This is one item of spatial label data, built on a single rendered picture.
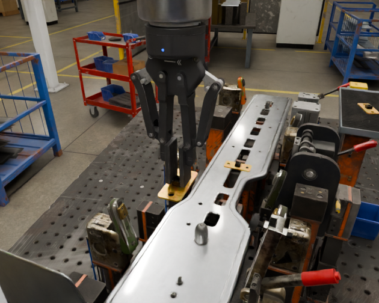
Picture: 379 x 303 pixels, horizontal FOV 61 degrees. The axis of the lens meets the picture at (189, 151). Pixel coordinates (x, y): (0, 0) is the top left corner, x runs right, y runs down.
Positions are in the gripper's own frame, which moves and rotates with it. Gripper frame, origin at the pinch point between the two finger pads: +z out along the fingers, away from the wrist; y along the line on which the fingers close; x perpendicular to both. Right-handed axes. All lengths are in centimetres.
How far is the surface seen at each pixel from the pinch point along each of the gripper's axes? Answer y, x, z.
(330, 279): -24.9, 0.8, 14.7
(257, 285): -15.2, 10.2, 9.3
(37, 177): 185, -124, 128
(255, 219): -12.8, 0.4, 7.1
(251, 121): 3, -83, 29
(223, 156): 6, -52, 29
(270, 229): -15.2, 1.5, 7.4
